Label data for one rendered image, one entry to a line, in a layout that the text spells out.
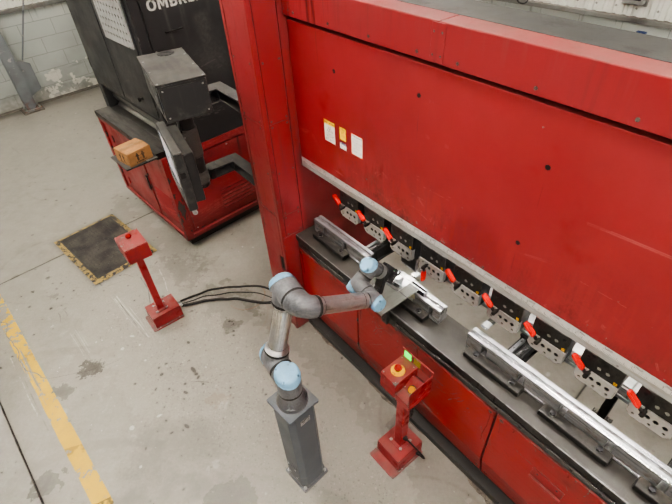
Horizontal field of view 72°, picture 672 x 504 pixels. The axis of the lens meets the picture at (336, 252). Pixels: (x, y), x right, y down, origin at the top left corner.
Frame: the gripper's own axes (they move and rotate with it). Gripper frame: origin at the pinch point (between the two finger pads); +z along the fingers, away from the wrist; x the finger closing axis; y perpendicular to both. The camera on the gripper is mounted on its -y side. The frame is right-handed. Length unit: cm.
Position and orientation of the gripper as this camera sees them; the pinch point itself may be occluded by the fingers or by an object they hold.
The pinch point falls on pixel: (395, 284)
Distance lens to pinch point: 244.8
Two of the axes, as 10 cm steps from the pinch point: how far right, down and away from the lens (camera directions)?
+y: 5.4, -8.4, -0.6
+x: -6.6, -4.7, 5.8
